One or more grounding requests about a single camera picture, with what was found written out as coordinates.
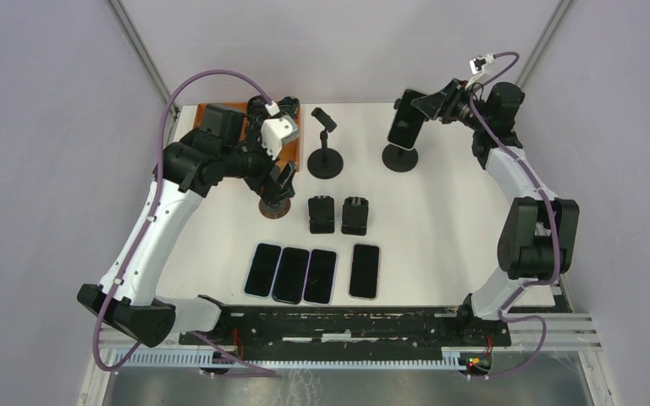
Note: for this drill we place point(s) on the light blue case phone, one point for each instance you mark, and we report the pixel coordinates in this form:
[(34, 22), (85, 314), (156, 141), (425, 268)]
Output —
[(262, 271)]

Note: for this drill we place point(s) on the wooden round base phone stand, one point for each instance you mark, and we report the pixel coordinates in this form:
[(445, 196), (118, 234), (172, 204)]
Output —
[(276, 210)]

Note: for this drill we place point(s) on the white slotted cable duct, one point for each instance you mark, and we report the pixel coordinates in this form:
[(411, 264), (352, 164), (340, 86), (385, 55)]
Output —
[(210, 359)]

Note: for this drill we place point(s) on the tall black round stand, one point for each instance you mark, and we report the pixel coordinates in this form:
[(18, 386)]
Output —
[(399, 160)]

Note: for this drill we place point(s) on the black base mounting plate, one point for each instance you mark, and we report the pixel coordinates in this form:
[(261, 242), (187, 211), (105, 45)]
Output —
[(341, 333)]

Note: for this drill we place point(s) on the black angled phone stand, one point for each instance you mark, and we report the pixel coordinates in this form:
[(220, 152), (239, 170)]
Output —
[(321, 214)]

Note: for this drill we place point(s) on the black folding phone stand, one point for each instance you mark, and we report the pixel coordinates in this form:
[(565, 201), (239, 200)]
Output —
[(355, 216)]

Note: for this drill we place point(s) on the dark blue case phone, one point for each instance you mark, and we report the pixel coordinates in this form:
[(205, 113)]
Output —
[(289, 282)]

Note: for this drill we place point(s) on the rolled dark sock left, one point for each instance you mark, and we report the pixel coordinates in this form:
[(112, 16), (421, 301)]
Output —
[(257, 108)]

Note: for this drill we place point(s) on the rolled green sock right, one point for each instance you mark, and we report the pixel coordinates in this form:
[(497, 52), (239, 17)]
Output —
[(289, 106)]

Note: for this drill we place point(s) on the pink case phone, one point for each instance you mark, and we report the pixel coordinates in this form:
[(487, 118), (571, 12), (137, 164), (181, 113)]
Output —
[(364, 273)]

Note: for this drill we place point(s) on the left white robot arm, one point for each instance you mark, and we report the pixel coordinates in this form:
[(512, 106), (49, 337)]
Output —
[(228, 143)]

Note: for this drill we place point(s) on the white case phone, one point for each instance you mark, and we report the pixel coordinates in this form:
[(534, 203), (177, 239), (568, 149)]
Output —
[(407, 122)]

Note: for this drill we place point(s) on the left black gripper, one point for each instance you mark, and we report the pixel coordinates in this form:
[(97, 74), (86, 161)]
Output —
[(267, 185)]

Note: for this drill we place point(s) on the wooden compartment tray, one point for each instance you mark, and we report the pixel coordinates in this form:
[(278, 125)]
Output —
[(291, 152)]

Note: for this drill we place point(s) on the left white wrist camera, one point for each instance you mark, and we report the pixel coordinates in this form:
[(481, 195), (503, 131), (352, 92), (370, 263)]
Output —
[(276, 132)]

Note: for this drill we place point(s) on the black round base clamp stand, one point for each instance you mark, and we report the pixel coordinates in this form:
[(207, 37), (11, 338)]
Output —
[(325, 162)]

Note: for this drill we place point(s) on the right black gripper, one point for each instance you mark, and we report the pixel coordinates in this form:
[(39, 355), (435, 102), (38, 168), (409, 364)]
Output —
[(454, 93)]

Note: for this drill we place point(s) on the lilac case phone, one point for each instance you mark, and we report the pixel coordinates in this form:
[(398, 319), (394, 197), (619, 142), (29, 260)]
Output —
[(320, 277)]

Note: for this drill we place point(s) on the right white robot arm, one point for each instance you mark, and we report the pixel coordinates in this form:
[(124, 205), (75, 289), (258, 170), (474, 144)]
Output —
[(539, 234)]

